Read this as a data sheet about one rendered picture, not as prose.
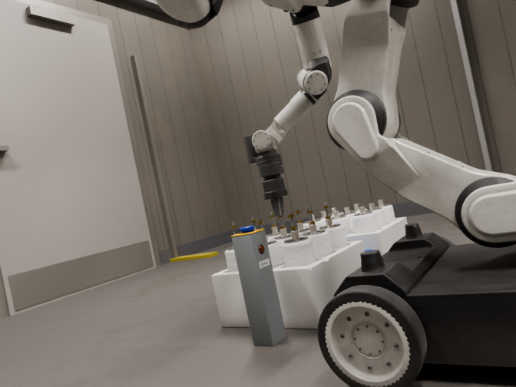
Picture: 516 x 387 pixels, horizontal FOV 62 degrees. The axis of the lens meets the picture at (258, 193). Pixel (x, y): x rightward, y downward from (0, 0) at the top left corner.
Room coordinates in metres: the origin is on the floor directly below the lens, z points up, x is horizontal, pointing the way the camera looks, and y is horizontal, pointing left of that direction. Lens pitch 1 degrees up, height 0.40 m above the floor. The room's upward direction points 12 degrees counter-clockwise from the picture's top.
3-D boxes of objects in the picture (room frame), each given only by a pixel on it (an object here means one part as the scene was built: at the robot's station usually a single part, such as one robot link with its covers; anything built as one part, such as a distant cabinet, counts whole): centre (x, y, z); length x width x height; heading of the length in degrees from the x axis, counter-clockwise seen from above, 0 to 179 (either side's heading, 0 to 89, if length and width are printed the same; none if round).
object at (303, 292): (1.49, -0.06, 0.09); 0.39 x 0.39 x 0.18; 54
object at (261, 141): (1.48, -0.05, 0.57); 0.11 x 0.11 x 0.11; 77
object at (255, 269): (1.21, 0.05, 0.16); 0.07 x 0.07 x 0.31; 54
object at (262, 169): (1.49, -0.06, 0.45); 0.13 x 0.10 x 0.12; 155
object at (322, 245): (1.42, -0.16, 0.16); 0.10 x 0.10 x 0.18
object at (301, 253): (1.32, -0.09, 0.16); 0.10 x 0.10 x 0.18
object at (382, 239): (1.92, -0.38, 0.09); 0.39 x 0.39 x 0.18; 56
